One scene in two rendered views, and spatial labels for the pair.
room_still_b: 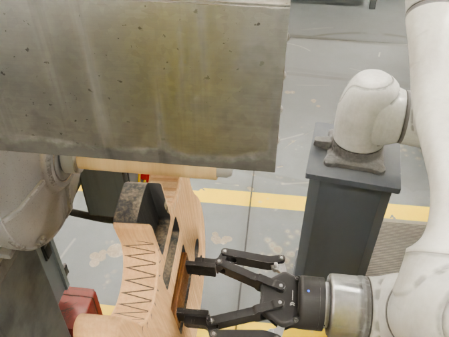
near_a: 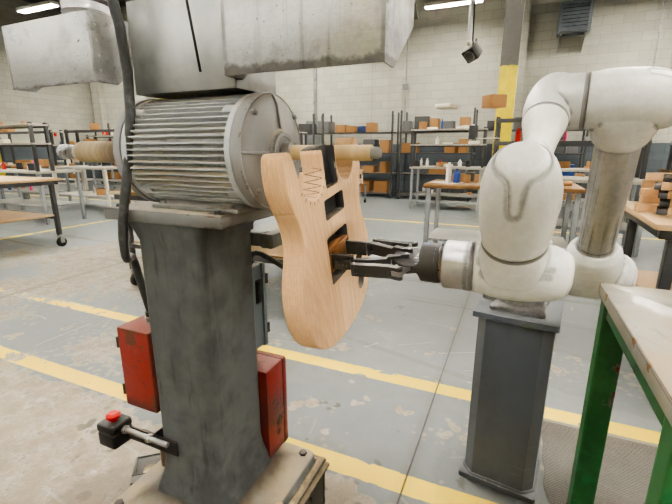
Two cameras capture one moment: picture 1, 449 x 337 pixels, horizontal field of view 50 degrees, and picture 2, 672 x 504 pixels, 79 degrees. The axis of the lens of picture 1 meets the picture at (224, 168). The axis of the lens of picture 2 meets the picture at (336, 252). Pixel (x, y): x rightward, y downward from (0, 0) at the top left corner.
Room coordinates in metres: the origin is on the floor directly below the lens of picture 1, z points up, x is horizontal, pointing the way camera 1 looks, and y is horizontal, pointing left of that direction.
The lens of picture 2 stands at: (-0.36, -0.16, 1.26)
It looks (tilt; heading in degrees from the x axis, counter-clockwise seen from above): 14 degrees down; 17
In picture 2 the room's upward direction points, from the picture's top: straight up
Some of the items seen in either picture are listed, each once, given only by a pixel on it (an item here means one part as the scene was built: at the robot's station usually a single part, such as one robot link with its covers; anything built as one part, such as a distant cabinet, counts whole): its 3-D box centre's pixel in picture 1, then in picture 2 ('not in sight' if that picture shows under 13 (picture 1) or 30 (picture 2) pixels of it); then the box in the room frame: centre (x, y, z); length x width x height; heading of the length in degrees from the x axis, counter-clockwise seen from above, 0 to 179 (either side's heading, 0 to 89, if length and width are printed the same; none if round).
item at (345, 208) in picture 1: (337, 227); (509, 390); (1.16, -0.41, 0.35); 0.28 x 0.28 x 0.70; 75
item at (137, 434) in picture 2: not in sight; (138, 439); (0.42, 0.66, 0.46); 0.25 x 0.07 x 0.08; 83
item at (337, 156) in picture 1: (350, 144); (514, 297); (1.17, -0.39, 0.73); 0.22 x 0.18 x 0.06; 75
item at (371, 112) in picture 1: (369, 108); not in sight; (1.16, -0.42, 0.87); 0.18 x 0.16 x 0.22; 77
